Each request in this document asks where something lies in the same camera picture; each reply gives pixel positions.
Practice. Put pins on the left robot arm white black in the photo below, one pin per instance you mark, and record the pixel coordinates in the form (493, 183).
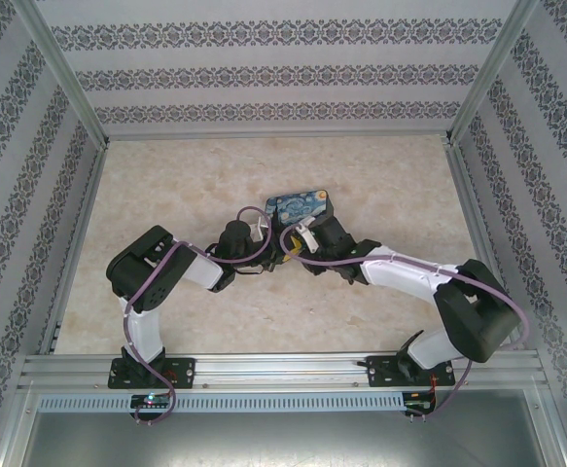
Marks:
(142, 335)

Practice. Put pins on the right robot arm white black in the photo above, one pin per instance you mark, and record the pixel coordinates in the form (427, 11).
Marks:
(404, 275)

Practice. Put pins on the blue swirl painted box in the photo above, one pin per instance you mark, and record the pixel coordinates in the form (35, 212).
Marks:
(300, 205)

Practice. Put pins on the left control board with LEDs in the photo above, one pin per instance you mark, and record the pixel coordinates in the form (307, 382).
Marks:
(152, 400)

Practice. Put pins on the control board with leds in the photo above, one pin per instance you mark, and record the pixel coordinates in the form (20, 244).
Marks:
(152, 400)
(420, 405)

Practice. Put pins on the grey metal sheet panel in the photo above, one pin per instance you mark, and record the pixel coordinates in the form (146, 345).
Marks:
(273, 438)

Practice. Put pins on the right control board with LEDs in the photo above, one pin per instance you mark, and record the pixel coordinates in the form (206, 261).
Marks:
(420, 405)

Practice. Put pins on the aluminium mounting rail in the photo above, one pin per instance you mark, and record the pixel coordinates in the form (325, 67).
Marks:
(278, 370)

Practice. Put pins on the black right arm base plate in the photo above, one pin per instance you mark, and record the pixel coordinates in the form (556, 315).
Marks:
(380, 370)

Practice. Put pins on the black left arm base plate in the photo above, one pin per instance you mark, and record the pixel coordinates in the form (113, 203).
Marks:
(181, 372)

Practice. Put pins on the aluminium table side rail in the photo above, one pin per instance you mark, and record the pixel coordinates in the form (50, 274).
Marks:
(74, 253)

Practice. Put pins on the aluminium frame post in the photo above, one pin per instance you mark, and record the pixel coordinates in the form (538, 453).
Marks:
(64, 78)
(492, 73)

